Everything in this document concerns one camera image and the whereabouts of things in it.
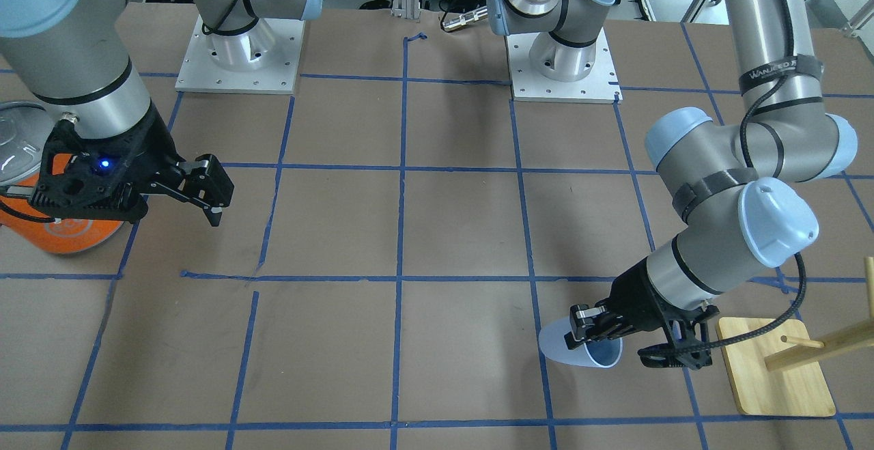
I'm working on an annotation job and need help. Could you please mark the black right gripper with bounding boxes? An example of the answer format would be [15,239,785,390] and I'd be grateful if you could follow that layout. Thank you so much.
[28,107,234,227]

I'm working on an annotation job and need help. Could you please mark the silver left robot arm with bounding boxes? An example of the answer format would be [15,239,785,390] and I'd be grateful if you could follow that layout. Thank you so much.
[538,0,858,369]

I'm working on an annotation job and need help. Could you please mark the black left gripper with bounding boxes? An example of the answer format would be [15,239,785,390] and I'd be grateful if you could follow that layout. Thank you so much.
[565,260,719,369]

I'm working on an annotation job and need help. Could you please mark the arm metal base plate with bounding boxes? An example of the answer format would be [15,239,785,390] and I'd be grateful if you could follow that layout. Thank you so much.
[505,29,623,104]
[175,18,307,95]

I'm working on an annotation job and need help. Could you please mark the light blue plastic cup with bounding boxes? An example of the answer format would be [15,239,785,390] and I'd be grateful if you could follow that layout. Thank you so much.
[538,319,624,369]

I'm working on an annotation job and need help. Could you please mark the wooden cup rack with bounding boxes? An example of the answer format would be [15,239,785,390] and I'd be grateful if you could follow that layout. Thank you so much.
[716,256,874,417]

